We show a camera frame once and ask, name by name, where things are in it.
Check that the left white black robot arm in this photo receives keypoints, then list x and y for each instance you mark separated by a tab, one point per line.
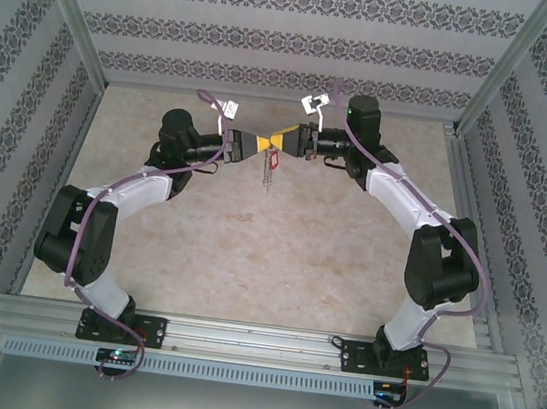
139	192

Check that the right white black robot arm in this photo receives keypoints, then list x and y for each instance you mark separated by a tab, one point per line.
396	190

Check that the small circuit board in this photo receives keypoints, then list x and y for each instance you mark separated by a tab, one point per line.
387	393
117	355

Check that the aluminium wall floor rail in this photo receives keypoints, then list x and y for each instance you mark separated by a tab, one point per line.
277	103

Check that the aluminium side floor rail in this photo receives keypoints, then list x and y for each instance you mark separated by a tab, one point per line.
82	139
460	173

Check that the aluminium frame post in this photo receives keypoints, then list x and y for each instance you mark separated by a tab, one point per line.
509	64
72	11

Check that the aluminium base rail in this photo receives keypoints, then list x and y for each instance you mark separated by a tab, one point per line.
255	341

